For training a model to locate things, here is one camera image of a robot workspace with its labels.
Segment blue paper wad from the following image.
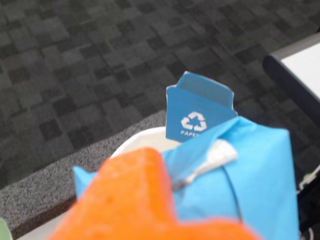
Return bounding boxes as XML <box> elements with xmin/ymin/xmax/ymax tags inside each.
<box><xmin>72</xmin><ymin>117</ymin><xmax>300</xmax><ymax>240</ymax></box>

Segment grey side table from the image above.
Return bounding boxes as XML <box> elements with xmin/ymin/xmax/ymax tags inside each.
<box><xmin>262</xmin><ymin>32</ymin><xmax>320</xmax><ymax>116</ymax></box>

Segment kraft rippled paper cup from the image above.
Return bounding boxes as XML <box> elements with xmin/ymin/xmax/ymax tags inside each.
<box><xmin>109</xmin><ymin>126</ymin><xmax>181</xmax><ymax>160</ymax></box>

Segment blue recycling bin label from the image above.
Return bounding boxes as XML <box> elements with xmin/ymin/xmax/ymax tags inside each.
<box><xmin>165</xmin><ymin>70</ymin><xmax>238</xmax><ymax>146</ymax></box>

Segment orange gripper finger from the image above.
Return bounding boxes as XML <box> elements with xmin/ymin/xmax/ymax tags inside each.
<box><xmin>47</xmin><ymin>147</ymin><xmax>263</xmax><ymax>240</ymax></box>

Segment dark grey foam strip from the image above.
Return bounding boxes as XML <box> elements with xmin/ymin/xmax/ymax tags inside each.
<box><xmin>0</xmin><ymin>108</ymin><xmax>168</xmax><ymax>233</ymax></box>

